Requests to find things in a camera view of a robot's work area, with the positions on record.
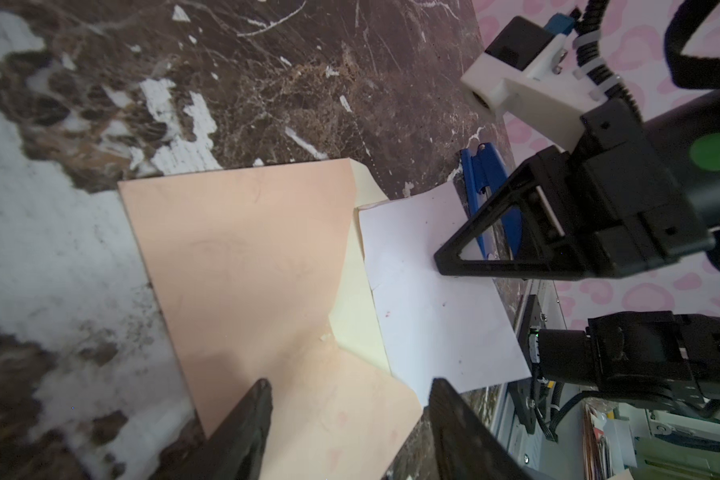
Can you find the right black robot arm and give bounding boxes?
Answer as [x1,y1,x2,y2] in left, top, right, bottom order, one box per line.
[434,90,720,418]

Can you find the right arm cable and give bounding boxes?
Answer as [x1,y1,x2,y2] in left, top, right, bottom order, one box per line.
[572,0,720,121]

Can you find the pink envelope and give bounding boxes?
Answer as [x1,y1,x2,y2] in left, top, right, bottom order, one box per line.
[118,159,422,479]

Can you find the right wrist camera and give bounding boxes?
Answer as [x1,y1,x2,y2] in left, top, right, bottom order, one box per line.
[460,10,606,151]

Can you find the white letter paper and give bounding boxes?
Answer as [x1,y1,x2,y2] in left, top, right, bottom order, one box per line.
[359,183,530,405]

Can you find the blue stapler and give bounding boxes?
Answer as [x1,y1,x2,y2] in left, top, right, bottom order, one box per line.
[459,142,524,260]

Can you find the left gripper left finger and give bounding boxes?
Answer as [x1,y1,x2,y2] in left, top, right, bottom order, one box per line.
[177,378,273,480]

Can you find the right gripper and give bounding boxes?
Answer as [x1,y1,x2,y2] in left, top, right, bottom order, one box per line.
[434,90,720,280]

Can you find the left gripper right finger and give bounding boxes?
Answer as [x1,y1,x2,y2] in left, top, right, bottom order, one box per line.
[428,378,530,480]

